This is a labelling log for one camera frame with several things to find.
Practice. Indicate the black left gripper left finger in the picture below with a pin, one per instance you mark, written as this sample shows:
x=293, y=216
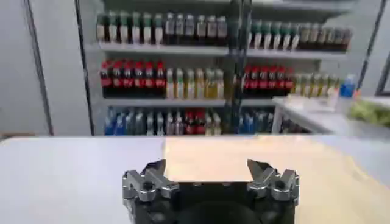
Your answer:
x=146, y=185

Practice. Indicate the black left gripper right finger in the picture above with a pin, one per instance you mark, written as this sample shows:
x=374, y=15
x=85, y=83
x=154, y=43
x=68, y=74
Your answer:
x=274, y=182

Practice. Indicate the beige cloth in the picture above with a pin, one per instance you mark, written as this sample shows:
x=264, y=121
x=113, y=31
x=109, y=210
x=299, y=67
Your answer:
x=213, y=158

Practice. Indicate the white side table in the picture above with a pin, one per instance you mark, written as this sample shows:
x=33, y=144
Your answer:
x=320, y=118

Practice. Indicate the shelf of drink bottles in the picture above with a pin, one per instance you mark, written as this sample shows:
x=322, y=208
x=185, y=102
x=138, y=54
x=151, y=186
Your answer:
x=182, y=79

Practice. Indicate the green crumpled cloth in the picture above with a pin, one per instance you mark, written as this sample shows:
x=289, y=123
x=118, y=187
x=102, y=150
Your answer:
x=370, y=112

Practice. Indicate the water bottle with blue label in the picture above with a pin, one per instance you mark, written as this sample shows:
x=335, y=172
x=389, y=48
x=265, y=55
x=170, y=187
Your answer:
x=347, y=88

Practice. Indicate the black frame pole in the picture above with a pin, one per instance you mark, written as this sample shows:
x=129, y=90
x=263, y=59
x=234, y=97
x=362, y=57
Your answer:
x=39, y=73
x=370, y=45

